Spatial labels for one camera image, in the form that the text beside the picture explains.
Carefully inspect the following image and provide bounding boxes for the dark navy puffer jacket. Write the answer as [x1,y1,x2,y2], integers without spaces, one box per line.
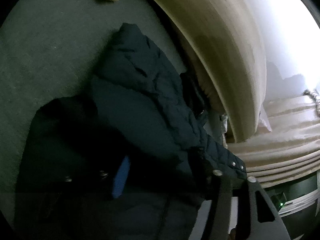
[14,23,246,239]

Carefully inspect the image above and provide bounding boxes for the beige pleated curtain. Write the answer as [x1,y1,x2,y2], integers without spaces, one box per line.
[228,90,319,188]

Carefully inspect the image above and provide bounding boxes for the grey bed sheet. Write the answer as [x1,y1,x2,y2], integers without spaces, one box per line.
[1,0,185,222]

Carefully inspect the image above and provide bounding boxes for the beige upholstered headboard cushion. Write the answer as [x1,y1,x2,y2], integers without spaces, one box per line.
[154,0,266,142]

